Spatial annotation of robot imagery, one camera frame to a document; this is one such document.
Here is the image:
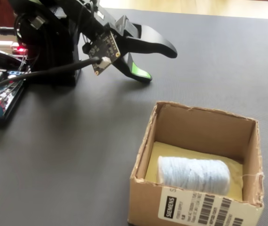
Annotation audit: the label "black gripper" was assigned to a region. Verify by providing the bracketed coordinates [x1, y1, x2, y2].
[94, 10, 178, 83]

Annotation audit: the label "blue yarn-wrapped foam block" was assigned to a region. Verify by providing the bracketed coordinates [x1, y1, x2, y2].
[157, 155, 231, 195]

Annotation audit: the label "brown cardboard box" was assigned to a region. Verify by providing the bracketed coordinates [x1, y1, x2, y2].
[127, 100, 264, 226]

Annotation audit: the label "yellow foam pad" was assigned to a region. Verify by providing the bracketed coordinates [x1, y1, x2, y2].
[144, 141, 244, 202]

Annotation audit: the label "small board with red LED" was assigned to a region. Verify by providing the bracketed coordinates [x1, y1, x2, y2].
[11, 45, 29, 56]

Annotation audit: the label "white barcode shipping label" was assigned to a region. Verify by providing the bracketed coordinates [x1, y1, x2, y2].
[157, 187, 245, 226]

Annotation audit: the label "black camera circuit board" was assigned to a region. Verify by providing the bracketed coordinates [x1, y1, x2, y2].
[88, 32, 122, 76]

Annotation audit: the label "thick black camera cable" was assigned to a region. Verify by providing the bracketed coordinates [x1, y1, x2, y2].
[0, 56, 101, 94]

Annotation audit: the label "thin black servo wires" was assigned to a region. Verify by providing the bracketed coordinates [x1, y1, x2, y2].
[14, 14, 24, 41]

